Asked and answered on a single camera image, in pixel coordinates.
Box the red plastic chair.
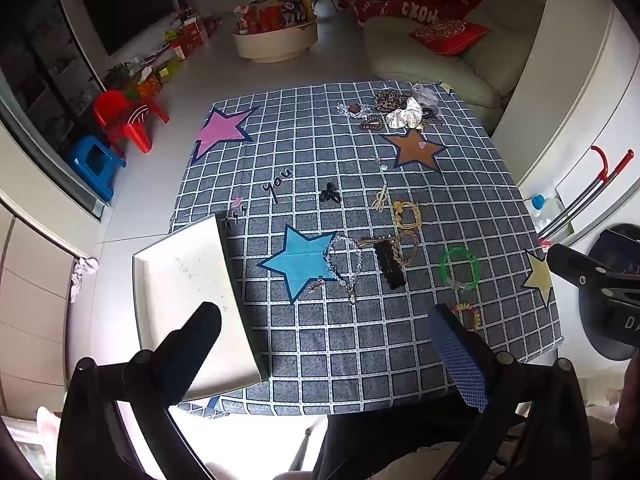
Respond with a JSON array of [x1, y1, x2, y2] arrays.
[[93, 89, 171, 155]]

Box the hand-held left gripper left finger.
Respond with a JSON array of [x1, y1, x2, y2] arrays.
[[56, 301, 223, 480]]

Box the round cream coffee table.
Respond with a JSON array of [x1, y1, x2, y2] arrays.
[[232, 0, 319, 64]]

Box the dark glass cabinet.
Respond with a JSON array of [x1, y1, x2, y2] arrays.
[[0, 10, 111, 216]]

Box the television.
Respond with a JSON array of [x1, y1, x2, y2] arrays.
[[55, 0, 181, 61]]

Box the green bangle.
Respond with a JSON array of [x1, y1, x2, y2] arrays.
[[439, 246, 482, 291]]

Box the red cushion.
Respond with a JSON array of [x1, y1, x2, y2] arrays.
[[410, 19, 492, 57]]

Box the pink yellow beaded bracelet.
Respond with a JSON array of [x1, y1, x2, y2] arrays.
[[449, 301, 483, 332]]

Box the braided tan bracelet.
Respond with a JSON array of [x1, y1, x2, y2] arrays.
[[390, 232, 421, 267]]

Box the white washing machine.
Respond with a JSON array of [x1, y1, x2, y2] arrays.
[[555, 160, 640, 401]]

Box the yellow hair tie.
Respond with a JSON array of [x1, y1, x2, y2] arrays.
[[391, 200, 422, 231]]

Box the white rectangular tray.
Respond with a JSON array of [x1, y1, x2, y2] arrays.
[[131, 213, 271, 403]]

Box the red cardboard box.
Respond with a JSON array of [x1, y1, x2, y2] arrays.
[[170, 15, 211, 61]]

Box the blue plastic stool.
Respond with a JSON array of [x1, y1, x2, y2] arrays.
[[67, 135, 127, 203]]

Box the beige sofa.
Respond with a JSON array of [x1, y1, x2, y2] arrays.
[[362, 0, 546, 131]]

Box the black hair ties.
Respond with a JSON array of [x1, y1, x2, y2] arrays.
[[417, 105, 443, 131]]

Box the white dotted scrunchie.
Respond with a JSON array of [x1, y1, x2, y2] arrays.
[[385, 97, 425, 130]]

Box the white rag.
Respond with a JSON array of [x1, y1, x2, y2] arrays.
[[70, 257, 101, 303]]

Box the potted green plant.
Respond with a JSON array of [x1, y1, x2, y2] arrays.
[[105, 60, 146, 91]]

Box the white cabinet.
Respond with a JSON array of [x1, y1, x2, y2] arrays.
[[492, 0, 640, 186]]

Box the leopard print scrunchie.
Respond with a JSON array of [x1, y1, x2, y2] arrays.
[[374, 89, 408, 113]]

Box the black claw hair clip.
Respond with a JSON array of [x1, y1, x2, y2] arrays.
[[375, 244, 407, 291]]

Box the grey checked star tablecloth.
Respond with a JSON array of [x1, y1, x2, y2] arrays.
[[170, 80, 563, 418]]

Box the red tipped metal pole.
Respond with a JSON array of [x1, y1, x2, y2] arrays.
[[542, 146, 609, 238], [539, 150, 635, 248]]

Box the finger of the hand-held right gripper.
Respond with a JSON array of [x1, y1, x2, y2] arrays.
[[546, 243, 640, 306]]

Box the clear crystal bead bracelet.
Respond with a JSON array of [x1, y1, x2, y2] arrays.
[[306, 234, 366, 307]]

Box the blue capped bottle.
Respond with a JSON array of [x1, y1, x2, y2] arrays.
[[530, 194, 561, 226]]

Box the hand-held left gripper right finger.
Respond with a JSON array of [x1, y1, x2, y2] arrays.
[[429, 303, 593, 480]]

